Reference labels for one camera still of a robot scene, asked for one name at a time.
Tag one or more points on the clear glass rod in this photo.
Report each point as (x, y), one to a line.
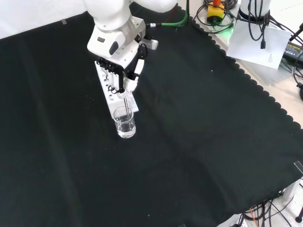
(127, 106)

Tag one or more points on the white test tube rack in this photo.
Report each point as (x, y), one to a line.
(111, 99)

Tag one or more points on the clear glass beaker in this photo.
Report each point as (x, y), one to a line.
(125, 128)

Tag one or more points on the black bench cloth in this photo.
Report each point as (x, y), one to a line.
(189, 123)

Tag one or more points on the yellow stop button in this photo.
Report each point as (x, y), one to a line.
(215, 13)

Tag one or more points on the white paper sheet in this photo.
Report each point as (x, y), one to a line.
(258, 45)

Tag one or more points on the grey tape strip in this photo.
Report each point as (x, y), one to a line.
(64, 22)

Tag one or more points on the black power adapter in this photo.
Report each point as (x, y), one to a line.
(293, 50)

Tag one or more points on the clear tape strip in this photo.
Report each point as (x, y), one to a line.
(298, 166)

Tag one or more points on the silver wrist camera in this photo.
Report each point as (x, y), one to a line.
(151, 43)

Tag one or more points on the grey metal bench bracket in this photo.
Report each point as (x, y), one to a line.
(292, 189)

